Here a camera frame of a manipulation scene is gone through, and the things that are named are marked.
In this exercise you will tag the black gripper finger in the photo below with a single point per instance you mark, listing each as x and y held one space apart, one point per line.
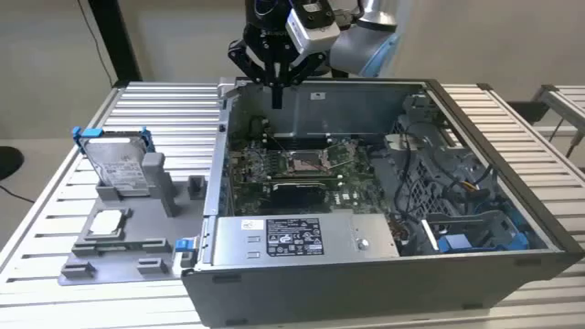
247 58
309 68

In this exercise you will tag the hard disk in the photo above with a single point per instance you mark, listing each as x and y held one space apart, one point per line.
117 161

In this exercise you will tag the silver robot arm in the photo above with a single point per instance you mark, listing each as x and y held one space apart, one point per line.
353 48

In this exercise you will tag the grey disk bay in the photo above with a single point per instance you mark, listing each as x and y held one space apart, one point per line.
484 219

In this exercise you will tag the blue disk carrier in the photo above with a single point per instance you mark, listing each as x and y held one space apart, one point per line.
454 243

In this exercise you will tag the black RAM slot bank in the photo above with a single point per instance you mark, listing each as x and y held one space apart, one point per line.
302 138
302 177

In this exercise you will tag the thin metal locking lever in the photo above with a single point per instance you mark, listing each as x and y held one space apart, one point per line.
281 143

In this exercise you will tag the CPU socket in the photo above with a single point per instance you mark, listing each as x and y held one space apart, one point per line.
305 164

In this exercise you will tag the black graphics card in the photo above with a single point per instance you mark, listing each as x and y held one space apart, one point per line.
298 197

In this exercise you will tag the green motherboard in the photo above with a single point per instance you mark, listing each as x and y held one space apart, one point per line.
357 195

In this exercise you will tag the grey perforated drive cage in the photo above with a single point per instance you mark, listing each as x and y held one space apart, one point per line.
426 192

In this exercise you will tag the black box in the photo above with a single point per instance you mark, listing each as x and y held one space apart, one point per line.
526 111

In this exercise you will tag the silver power supply unit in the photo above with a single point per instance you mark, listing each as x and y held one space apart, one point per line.
339 240

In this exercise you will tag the grey parts rack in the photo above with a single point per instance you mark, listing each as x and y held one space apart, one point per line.
138 226

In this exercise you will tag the blue case latch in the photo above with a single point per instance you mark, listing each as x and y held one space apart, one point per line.
183 245

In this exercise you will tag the silver CPU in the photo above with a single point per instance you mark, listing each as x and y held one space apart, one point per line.
106 222

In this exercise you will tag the metal slat side table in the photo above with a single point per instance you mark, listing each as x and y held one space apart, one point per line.
570 99

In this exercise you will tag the black round chair base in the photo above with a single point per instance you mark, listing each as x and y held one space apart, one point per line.
10 161

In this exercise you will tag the green RAM stick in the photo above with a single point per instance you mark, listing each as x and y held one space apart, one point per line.
130 244

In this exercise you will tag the black open PC case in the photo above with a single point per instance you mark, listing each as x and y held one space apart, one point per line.
321 294

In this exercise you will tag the silver camera on black mount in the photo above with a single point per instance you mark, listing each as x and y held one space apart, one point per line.
315 17

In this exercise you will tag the black upright post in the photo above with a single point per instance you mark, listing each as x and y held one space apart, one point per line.
122 41

